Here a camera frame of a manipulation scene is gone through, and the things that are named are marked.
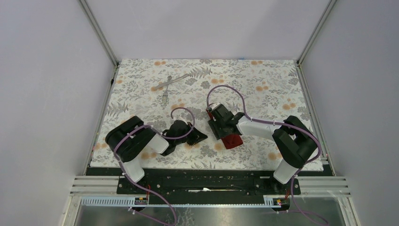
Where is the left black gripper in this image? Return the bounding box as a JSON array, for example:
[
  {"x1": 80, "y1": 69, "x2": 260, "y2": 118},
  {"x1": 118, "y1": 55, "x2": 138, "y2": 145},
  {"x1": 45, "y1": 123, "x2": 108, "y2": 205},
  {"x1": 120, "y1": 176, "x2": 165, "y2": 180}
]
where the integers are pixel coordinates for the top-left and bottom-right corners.
[{"x1": 175, "y1": 121, "x2": 208, "y2": 145}]

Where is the dark red cloth napkin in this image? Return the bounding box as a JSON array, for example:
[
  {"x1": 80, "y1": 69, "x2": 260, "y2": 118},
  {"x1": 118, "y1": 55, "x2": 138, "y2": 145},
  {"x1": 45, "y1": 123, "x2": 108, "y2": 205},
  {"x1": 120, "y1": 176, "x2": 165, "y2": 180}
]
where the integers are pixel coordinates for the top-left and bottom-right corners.
[{"x1": 206, "y1": 107, "x2": 243, "y2": 149}]

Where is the silver fork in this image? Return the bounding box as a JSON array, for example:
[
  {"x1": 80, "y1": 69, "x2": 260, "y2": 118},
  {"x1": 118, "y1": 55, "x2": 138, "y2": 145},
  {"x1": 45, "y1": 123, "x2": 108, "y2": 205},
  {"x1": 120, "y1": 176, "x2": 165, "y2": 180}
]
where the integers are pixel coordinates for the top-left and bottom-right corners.
[{"x1": 162, "y1": 76, "x2": 172, "y2": 105}]

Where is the silver knife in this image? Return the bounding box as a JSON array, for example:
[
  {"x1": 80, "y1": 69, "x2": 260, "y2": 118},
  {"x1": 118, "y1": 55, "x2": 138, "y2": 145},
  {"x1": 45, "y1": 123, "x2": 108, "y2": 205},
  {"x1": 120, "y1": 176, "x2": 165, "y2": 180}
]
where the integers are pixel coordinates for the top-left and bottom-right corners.
[{"x1": 154, "y1": 73, "x2": 190, "y2": 89}]

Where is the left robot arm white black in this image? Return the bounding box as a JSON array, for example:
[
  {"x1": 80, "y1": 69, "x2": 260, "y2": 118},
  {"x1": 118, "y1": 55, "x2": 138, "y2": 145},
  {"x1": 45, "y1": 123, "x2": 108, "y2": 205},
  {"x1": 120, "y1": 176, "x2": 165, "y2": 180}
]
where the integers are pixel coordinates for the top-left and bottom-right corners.
[{"x1": 105, "y1": 116, "x2": 208, "y2": 194}]

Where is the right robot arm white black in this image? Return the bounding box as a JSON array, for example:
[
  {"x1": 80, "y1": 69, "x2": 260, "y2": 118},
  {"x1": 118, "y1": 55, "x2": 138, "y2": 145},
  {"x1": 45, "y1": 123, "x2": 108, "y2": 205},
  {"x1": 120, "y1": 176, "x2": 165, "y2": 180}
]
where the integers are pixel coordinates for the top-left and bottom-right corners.
[{"x1": 207, "y1": 104, "x2": 318, "y2": 194}]

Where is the floral patterned tablecloth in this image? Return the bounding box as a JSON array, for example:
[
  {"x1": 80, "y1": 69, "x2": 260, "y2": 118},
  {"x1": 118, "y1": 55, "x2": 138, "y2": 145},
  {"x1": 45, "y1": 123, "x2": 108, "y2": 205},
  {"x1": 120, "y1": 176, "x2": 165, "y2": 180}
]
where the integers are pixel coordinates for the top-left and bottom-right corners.
[{"x1": 90, "y1": 59, "x2": 311, "y2": 170}]

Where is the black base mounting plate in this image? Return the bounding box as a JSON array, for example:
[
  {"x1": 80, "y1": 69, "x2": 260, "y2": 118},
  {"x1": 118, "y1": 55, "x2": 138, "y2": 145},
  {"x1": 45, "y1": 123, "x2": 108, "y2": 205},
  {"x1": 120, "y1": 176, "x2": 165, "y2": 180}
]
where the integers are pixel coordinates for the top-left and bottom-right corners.
[{"x1": 86, "y1": 167, "x2": 333, "y2": 207}]

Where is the slotted cable duct rail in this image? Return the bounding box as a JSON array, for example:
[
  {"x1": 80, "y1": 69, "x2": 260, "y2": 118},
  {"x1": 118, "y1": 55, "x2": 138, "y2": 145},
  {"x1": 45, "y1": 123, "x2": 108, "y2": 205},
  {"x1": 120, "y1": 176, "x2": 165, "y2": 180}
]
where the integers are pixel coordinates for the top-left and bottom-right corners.
[{"x1": 80, "y1": 194, "x2": 287, "y2": 208}]

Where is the left aluminium frame post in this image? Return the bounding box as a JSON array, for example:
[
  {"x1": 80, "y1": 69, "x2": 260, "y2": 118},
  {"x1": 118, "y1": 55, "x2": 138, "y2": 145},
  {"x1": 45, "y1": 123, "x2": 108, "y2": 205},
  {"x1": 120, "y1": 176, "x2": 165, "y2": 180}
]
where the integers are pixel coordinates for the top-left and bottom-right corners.
[{"x1": 77, "y1": 0, "x2": 119, "y2": 67}]

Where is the aluminium frame post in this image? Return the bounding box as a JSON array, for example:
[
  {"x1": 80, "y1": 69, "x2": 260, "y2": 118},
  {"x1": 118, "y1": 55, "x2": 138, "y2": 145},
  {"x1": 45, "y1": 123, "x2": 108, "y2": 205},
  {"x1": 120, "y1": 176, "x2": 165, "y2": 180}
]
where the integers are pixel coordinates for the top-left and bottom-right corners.
[
  {"x1": 297, "y1": 0, "x2": 337, "y2": 65},
  {"x1": 77, "y1": 0, "x2": 119, "y2": 67}
]

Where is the right aluminium frame post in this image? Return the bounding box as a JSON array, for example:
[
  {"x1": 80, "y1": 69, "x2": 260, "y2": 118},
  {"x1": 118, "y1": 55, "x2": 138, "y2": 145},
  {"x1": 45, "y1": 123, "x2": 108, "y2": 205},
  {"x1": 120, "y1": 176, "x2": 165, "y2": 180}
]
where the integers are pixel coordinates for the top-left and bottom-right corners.
[{"x1": 297, "y1": 0, "x2": 337, "y2": 65}]

